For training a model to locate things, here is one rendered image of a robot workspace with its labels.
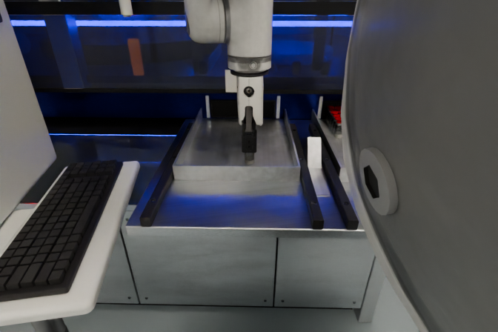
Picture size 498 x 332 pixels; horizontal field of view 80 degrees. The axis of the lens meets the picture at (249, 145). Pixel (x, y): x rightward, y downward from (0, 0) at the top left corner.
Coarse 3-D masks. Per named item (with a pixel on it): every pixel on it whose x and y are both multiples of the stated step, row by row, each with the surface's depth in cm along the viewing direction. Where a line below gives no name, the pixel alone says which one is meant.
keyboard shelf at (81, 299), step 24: (48, 192) 70; (120, 192) 70; (24, 216) 63; (120, 216) 63; (0, 240) 57; (96, 240) 57; (96, 264) 52; (72, 288) 47; (96, 288) 48; (0, 312) 44; (24, 312) 44; (48, 312) 44; (72, 312) 45
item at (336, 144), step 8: (312, 112) 89; (312, 120) 89; (320, 120) 90; (320, 128) 78; (328, 128) 85; (328, 136) 80; (328, 144) 69; (336, 144) 76; (328, 152) 69; (336, 152) 72; (336, 160) 62; (336, 168) 62; (344, 168) 59; (344, 176) 60
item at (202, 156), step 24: (216, 120) 90; (264, 120) 90; (288, 120) 81; (192, 144) 76; (216, 144) 76; (240, 144) 76; (264, 144) 76; (288, 144) 76; (192, 168) 60; (216, 168) 60; (240, 168) 60; (264, 168) 60; (288, 168) 60
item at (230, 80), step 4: (228, 72) 77; (228, 76) 77; (232, 76) 77; (228, 80) 78; (232, 80) 78; (228, 84) 78; (232, 84) 78; (228, 88) 79; (232, 88) 79; (236, 88) 79; (232, 92) 79; (236, 92) 79
